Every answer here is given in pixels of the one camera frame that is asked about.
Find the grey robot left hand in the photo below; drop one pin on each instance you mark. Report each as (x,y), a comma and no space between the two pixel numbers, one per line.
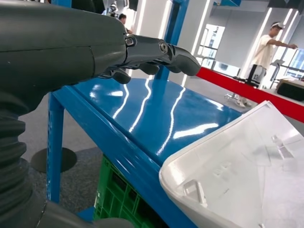
(47,47)

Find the blue metal shelf rack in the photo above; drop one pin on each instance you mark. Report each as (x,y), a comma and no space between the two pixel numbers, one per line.
(142,116)

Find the person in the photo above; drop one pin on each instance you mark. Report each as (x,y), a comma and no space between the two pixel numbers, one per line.
(123,19)
(265,53)

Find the black base stanchion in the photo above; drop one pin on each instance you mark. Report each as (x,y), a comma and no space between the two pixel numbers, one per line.
(69,160)

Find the green plastic crate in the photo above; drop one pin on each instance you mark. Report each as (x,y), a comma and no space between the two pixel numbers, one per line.
(114,195)

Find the red barrier belt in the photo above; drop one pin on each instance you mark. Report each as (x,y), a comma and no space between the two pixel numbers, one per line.
(237,86)

